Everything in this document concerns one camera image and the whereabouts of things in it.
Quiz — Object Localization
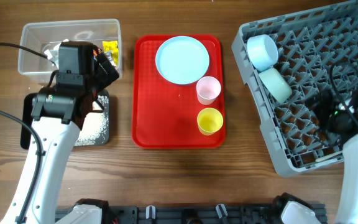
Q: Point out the pink plastic cup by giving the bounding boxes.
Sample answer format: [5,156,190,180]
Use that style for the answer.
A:
[196,76,222,105]

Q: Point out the clear plastic waste bin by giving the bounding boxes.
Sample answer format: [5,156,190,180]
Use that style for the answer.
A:
[18,19,124,84]

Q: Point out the light blue bowl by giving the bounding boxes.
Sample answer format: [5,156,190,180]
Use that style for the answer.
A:
[247,34,278,72]

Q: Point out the yellow snack wrapper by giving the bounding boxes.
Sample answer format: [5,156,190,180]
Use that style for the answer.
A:
[102,40,119,67]

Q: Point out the green bowl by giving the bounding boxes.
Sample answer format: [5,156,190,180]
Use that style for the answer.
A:
[259,67,292,104]

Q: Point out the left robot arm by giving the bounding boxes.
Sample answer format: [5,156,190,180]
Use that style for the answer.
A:
[0,41,119,223]

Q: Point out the white tissue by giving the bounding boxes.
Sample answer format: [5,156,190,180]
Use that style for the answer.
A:
[42,39,69,67]

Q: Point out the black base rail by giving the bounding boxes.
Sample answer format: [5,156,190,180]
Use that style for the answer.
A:
[53,203,328,224]

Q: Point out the light blue plate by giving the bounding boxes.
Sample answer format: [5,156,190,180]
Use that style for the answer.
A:
[155,36,210,85]

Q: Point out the white plastic spoon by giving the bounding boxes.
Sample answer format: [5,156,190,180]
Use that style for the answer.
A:
[315,151,342,162]

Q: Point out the pile of rice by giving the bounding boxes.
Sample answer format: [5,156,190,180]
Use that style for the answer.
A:
[75,93,109,146]

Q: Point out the black food waste tray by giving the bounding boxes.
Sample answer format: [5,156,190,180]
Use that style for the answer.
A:
[20,90,110,150]

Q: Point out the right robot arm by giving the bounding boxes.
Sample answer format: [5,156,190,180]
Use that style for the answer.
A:
[305,65,358,223]

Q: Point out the red plastic tray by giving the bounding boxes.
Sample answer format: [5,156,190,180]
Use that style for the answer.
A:
[132,35,226,149]

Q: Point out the grey dishwasher rack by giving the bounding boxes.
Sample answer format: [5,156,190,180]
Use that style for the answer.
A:
[232,1,358,177]

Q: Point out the yellow plastic cup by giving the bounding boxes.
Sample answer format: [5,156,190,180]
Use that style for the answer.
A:
[197,108,224,136]

